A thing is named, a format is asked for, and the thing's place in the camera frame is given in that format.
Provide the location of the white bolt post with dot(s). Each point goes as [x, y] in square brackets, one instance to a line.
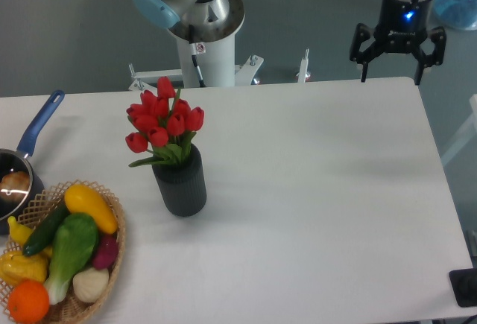
[303, 75]

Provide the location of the dark green cucumber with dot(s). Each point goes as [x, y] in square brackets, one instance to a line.
[44, 233]

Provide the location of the yellow banana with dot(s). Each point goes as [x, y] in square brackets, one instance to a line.
[18, 234]

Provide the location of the orange fruit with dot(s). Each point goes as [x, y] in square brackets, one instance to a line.
[28, 302]

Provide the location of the black device at edge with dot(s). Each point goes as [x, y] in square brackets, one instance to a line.
[464, 286]

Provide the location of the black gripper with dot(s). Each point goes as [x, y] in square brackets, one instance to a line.
[402, 29]

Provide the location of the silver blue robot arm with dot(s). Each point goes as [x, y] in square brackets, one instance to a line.
[205, 33]

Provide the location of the green bok choy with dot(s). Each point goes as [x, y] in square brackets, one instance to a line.
[73, 245]

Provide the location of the red tulip bouquet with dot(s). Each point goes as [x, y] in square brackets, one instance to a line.
[165, 125]

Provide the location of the woven wicker basket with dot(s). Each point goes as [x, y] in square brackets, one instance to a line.
[80, 303]

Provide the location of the white metal base frame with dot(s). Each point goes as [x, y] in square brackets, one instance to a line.
[156, 76]

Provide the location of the yellow bell pepper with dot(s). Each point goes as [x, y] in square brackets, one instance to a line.
[15, 268]

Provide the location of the white garlic bulb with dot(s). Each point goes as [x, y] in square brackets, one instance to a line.
[89, 284]

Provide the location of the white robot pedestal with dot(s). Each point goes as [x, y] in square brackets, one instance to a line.
[216, 61]

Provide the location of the brown bread bun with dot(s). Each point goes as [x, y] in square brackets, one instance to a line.
[15, 186]

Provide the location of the yellow squash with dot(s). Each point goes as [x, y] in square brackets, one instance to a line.
[80, 198]

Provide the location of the white frame at right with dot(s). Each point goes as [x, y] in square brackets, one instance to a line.
[462, 136]

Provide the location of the blue handled saucepan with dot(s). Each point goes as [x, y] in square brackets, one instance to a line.
[18, 159]

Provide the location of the dark grey ribbed vase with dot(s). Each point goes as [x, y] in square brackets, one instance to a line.
[183, 188]

